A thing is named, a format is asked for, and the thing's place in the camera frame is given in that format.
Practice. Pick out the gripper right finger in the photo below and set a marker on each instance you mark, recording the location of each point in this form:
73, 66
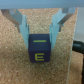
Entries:
58, 22

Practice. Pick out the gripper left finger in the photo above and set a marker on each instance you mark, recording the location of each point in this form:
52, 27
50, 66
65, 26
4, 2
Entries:
20, 22

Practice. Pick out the purple block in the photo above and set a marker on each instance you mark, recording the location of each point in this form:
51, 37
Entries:
39, 47

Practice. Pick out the white sliding door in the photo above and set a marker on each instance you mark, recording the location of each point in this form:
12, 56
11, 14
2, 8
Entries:
76, 56

